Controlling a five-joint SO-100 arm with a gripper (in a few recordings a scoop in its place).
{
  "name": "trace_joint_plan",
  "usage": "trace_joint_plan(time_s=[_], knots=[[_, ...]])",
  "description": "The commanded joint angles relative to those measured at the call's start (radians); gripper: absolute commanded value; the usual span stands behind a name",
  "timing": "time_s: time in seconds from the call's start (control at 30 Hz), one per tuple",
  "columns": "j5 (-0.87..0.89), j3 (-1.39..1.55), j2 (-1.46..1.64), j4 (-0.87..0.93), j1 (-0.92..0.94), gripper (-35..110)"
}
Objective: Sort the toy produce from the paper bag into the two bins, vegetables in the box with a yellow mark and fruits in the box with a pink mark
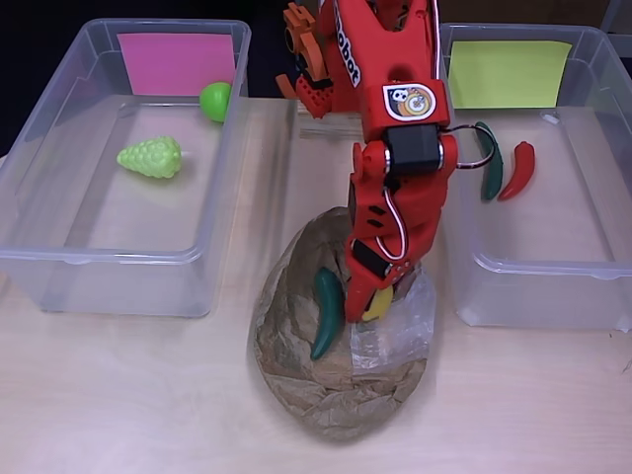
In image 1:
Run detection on yellow toy lemon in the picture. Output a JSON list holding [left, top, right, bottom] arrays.
[[362, 285, 395, 323]]

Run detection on curved dark green toy cucumber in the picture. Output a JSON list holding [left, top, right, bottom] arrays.
[[309, 268, 343, 360]]

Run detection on straight dark green toy cucumber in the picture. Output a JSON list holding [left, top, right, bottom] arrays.
[[476, 121, 505, 201]]

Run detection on red toy chili pepper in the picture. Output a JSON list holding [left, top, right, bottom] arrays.
[[498, 140, 536, 201]]

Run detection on green toy apple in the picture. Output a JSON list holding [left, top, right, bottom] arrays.
[[199, 81, 233, 123]]

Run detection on light green toy grapes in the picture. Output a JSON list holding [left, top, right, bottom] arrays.
[[117, 137, 183, 180]]

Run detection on clear plastic bin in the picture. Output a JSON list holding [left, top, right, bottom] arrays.
[[0, 18, 253, 318], [436, 23, 632, 331]]

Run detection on crumpled brown paper bag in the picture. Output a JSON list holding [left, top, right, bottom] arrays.
[[251, 205, 438, 443]]

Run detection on wooden base block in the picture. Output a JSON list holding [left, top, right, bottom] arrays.
[[297, 98, 364, 143]]

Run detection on orange printed clamp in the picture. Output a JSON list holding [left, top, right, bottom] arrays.
[[275, 2, 333, 119]]

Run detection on yellow sticky note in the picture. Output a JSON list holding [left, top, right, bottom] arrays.
[[447, 39, 574, 110]]

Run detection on pink sticky note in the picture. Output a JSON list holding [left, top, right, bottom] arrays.
[[117, 33, 236, 99]]

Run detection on white servo cable loop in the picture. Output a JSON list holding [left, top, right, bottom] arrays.
[[446, 122, 495, 172]]

